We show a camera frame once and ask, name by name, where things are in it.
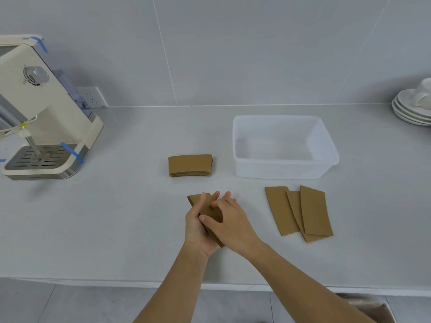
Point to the person's left hand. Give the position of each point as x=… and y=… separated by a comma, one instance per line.
x=197, y=237

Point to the person's right hand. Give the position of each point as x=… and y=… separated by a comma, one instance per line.
x=235, y=228

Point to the person's right thumb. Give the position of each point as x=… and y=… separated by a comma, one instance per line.
x=207, y=221

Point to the person's left thumb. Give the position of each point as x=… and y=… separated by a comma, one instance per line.
x=196, y=210

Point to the brown cardboard cup sleeve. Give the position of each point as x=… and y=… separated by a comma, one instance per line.
x=211, y=211
x=279, y=211
x=296, y=208
x=315, y=211

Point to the person's right forearm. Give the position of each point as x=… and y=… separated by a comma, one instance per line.
x=303, y=289

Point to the person's left forearm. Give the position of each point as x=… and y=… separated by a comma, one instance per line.
x=178, y=289

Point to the stack of brown cup sleeves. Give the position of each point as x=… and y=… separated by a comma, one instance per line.
x=190, y=165

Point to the clear plastic container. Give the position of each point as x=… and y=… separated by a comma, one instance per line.
x=286, y=147

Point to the metal drip tray grate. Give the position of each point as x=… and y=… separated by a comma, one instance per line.
x=40, y=158

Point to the clear blue water tank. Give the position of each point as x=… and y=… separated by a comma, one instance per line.
x=75, y=97

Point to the cream espresso machine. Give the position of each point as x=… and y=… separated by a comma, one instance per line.
x=57, y=121

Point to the metal steam wand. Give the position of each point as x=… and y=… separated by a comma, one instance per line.
x=33, y=144

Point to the white-rimmed waste bin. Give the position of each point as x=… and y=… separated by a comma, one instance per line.
x=367, y=307

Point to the yellow twist tie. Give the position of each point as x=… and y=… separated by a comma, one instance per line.
x=24, y=125

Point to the silver round dial knob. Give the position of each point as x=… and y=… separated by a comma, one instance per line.
x=36, y=75

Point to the white saucer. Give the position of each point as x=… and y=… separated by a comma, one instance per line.
x=405, y=99
x=404, y=119
x=399, y=113
x=400, y=109

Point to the white ceramic cup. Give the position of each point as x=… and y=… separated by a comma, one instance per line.
x=423, y=92

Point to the white wall socket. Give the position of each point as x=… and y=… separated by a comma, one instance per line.
x=96, y=96

